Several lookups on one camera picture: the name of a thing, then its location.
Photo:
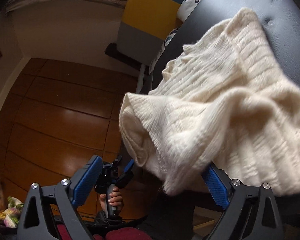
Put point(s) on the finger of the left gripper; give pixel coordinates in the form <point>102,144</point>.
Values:
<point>127,172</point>

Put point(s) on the person's left hand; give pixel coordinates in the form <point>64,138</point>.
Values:
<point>114,199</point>

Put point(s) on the dark red trousers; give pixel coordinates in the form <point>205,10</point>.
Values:
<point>120,234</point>

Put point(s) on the cream knitted sweater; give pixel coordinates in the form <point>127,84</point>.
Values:
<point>224,100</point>

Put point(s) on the floral collar scarf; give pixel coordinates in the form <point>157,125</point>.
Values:
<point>11,215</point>

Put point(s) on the geometric pattern cushion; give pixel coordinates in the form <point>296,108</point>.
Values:
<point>165,43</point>

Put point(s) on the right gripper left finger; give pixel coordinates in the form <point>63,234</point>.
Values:
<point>84,180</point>

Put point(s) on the multicolour sofa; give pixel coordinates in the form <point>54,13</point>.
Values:
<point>144,26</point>

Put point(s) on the black leather ottoman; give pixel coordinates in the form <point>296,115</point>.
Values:
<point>280,20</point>

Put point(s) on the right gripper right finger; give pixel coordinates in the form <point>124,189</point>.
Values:
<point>219,186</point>

